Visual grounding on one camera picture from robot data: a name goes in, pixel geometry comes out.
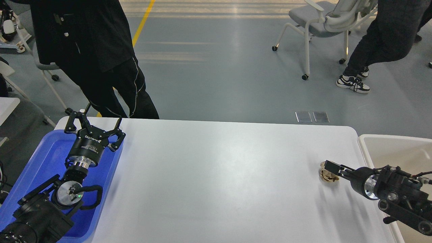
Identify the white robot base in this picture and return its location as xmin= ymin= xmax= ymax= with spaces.
xmin=0 ymin=9 xmax=31 ymax=53

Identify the grey chair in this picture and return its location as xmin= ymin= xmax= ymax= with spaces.
xmin=272 ymin=0 xmax=378 ymax=80
xmin=6 ymin=0 xmax=67 ymax=109

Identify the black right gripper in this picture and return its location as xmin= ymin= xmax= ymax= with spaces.
xmin=325 ymin=160 xmax=378 ymax=200

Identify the grey chair right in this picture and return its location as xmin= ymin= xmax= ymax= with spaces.
xmin=272 ymin=0 xmax=378 ymax=80

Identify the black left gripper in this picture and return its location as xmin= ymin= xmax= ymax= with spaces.
xmin=63 ymin=103 xmax=126 ymax=167

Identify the left metal floor plate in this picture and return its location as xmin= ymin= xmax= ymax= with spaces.
xmin=295 ymin=111 xmax=312 ymax=123

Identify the person in dark jeans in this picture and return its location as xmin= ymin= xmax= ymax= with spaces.
xmin=336 ymin=0 xmax=431 ymax=94

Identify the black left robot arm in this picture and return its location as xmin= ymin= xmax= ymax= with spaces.
xmin=1 ymin=108 xmax=126 ymax=243

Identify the person in black clothes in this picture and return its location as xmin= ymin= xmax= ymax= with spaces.
xmin=16 ymin=0 xmax=159 ymax=119

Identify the metal floor plate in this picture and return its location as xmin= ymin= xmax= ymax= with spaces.
xmin=312 ymin=111 xmax=330 ymax=123
xmin=295 ymin=111 xmax=312 ymax=123

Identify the grey chair left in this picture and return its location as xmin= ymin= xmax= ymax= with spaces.
xmin=6 ymin=0 xmax=67 ymax=109

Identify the white side table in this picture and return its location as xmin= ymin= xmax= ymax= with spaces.
xmin=0 ymin=97 xmax=20 ymax=125

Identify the blue plastic tray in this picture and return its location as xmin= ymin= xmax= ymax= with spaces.
xmin=0 ymin=130 xmax=123 ymax=243

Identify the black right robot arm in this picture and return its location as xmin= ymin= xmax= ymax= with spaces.
xmin=323 ymin=160 xmax=432 ymax=236

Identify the right metal floor plate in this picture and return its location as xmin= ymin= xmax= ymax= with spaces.
xmin=312 ymin=111 xmax=330 ymax=123

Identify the brown paper ball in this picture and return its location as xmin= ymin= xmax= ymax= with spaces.
xmin=318 ymin=161 xmax=337 ymax=182

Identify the white plastic bin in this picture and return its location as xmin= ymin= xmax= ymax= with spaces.
xmin=358 ymin=134 xmax=432 ymax=243

